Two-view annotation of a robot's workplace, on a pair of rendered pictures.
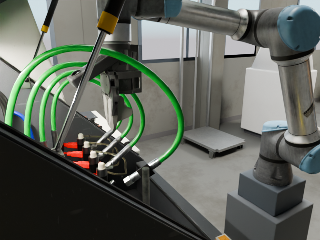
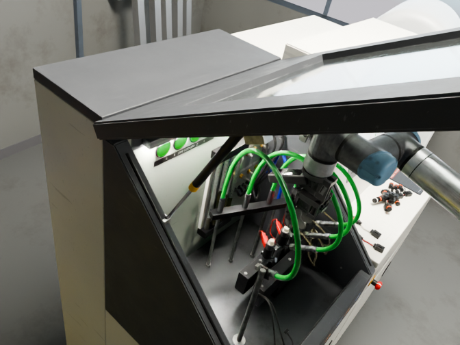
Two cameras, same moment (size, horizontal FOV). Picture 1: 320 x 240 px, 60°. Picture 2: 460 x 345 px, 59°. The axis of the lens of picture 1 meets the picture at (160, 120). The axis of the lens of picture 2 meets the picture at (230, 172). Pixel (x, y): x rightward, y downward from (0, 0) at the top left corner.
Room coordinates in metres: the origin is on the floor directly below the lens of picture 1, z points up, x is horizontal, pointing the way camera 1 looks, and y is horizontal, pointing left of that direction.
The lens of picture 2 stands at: (0.08, -0.52, 1.98)
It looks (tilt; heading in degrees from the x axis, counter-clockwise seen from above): 37 degrees down; 60
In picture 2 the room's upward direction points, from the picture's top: 12 degrees clockwise
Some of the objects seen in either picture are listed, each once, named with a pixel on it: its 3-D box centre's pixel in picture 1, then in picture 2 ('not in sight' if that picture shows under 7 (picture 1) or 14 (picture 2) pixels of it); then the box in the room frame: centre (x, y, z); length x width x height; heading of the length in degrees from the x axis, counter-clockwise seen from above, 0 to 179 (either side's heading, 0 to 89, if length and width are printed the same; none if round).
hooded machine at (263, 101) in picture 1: (277, 86); not in sight; (3.87, -1.66, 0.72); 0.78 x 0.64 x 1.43; 31
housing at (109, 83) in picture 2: not in sight; (215, 202); (0.74, 0.72, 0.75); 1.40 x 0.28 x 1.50; 28
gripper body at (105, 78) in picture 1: (119, 69); (312, 189); (0.67, 0.10, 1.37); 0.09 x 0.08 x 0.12; 118
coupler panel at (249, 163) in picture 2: not in sight; (256, 149); (0.74, 0.50, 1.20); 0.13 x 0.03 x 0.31; 28
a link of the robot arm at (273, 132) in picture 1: (278, 138); not in sight; (0.99, -0.45, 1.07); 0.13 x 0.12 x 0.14; 19
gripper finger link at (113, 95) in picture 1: (112, 96); (293, 205); (0.64, 0.11, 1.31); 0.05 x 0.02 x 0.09; 28
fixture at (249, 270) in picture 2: not in sight; (276, 267); (0.75, 0.21, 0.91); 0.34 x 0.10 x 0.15; 28
